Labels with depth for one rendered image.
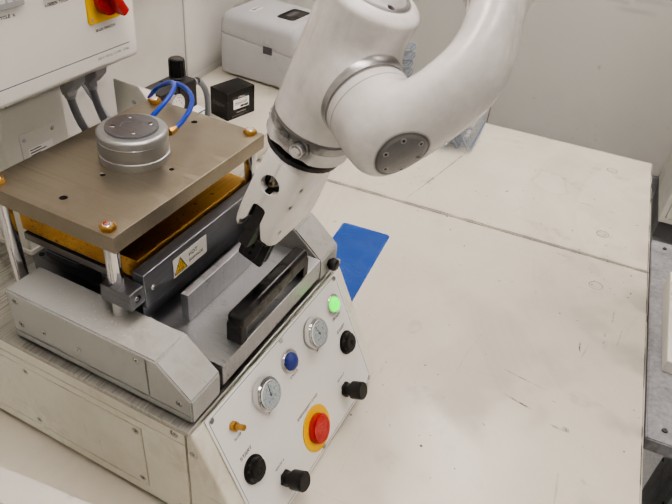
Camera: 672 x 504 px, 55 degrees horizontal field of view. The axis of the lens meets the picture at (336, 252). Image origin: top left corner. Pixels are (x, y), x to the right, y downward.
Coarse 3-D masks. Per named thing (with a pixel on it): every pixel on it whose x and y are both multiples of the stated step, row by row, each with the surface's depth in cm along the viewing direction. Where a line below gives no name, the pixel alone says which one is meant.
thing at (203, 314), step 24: (216, 264) 76; (240, 264) 80; (264, 264) 83; (312, 264) 84; (192, 288) 72; (216, 288) 76; (240, 288) 79; (288, 288) 80; (168, 312) 74; (192, 312) 73; (216, 312) 75; (264, 312) 76; (192, 336) 72; (216, 336) 72; (264, 336) 76; (216, 360) 69; (240, 360) 72
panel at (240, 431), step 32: (320, 288) 87; (288, 352) 80; (320, 352) 87; (352, 352) 93; (288, 384) 80; (320, 384) 86; (224, 416) 71; (256, 416) 75; (288, 416) 80; (224, 448) 71; (256, 448) 75; (288, 448) 80; (320, 448) 86
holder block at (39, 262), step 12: (228, 240) 84; (216, 252) 82; (36, 264) 77; (48, 264) 76; (60, 264) 76; (204, 264) 81; (72, 276) 75; (84, 276) 74; (96, 276) 75; (192, 276) 79; (96, 288) 74; (180, 288) 77; (168, 300) 76; (144, 312) 72
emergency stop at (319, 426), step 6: (318, 414) 84; (324, 414) 86; (312, 420) 84; (318, 420) 84; (324, 420) 85; (312, 426) 83; (318, 426) 84; (324, 426) 85; (312, 432) 83; (318, 432) 84; (324, 432) 85; (312, 438) 83; (318, 438) 84; (324, 438) 85
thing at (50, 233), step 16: (224, 176) 82; (208, 192) 79; (224, 192) 79; (192, 208) 76; (208, 208) 76; (32, 224) 73; (160, 224) 73; (176, 224) 73; (192, 224) 74; (32, 240) 74; (48, 240) 74; (64, 240) 71; (80, 240) 70; (144, 240) 70; (160, 240) 70; (80, 256) 72; (96, 256) 70; (128, 256) 68; (144, 256) 68; (128, 272) 69
